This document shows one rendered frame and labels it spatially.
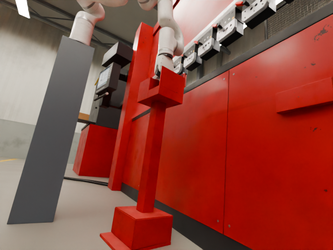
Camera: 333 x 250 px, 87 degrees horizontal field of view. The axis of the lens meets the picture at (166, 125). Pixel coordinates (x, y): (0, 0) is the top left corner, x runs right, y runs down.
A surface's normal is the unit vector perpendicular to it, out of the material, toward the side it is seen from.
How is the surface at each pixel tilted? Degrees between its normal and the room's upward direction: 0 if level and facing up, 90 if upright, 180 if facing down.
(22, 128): 90
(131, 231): 90
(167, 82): 90
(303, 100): 90
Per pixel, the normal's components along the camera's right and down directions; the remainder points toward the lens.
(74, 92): 0.53, -0.14
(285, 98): -0.87, -0.21
